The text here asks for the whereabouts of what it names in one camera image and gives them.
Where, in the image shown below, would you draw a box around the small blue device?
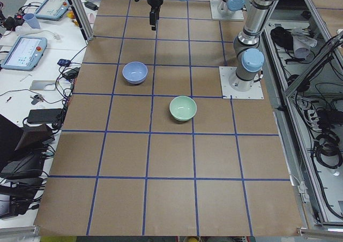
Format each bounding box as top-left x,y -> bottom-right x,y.
57,59 -> 71,67

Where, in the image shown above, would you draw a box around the far teach pendant tablet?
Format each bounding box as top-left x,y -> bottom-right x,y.
34,0 -> 70,21

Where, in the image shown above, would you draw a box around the crumpled white paper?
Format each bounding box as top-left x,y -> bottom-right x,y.
290,28 -> 317,59

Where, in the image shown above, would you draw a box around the near teach pendant tablet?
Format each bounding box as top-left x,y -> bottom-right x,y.
1,36 -> 48,71

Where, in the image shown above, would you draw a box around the blue ceramic bowl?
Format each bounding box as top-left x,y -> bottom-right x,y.
122,62 -> 148,85

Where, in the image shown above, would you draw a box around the light blue plastic cup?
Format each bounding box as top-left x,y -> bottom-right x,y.
23,13 -> 41,29

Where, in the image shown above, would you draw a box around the teach pendant tablet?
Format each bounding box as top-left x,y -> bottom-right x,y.
34,0 -> 70,21
1,36 -> 48,71

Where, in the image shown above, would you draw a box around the black phone on desk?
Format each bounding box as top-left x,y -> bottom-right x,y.
27,108 -> 62,124

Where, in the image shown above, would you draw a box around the coiled black cable bundle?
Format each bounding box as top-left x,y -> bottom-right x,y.
312,133 -> 341,170

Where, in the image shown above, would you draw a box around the black power adapter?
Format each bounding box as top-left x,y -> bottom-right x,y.
84,2 -> 99,11

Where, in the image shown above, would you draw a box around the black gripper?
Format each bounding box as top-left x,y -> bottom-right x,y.
147,0 -> 163,31

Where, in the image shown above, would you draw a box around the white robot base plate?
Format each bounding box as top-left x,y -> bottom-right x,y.
219,66 -> 264,100

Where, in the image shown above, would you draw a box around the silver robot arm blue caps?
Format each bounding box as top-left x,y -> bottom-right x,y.
179,0 -> 279,92

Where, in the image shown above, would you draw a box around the white power strip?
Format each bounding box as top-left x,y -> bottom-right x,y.
299,99 -> 322,132

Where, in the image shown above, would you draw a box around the green ceramic bowl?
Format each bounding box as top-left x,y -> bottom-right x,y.
169,96 -> 197,122

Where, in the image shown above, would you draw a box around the aluminium frame post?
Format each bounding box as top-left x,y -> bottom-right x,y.
67,0 -> 94,41

